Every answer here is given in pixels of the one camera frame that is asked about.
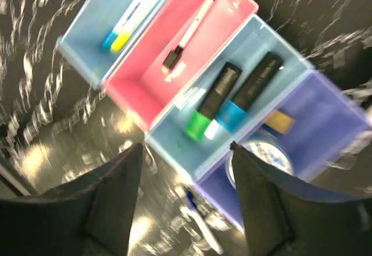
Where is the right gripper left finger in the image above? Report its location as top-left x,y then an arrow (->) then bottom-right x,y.
1,144 -> 143,255

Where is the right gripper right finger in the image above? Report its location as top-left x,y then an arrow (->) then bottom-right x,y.
230,142 -> 371,255

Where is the round blue tape tin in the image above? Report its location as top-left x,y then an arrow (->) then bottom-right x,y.
238,127 -> 295,176

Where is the small yellow eraser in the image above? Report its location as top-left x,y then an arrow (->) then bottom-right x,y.
264,110 -> 296,134

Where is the blue capped marker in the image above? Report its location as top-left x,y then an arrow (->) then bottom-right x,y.
216,52 -> 284,132

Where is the green black marker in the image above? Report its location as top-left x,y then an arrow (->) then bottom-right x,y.
185,62 -> 242,141

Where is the black white marker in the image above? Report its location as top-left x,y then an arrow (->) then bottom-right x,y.
162,0 -> 215,74

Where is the white marker blue cap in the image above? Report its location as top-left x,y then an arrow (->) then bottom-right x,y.
101,0 -> 166,50

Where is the four-compartment colourful organizer tray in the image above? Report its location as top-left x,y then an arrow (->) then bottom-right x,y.
57,0 -> 370,229

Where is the yellow highlighter pen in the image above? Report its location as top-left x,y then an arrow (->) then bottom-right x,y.
110,0 -> 177,54

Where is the white pen blue tip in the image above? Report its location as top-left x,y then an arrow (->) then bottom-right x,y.
181,187 -> 224,255

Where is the black marble pattern mat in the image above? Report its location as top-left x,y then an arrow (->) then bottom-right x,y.
1,0 -> 371,255

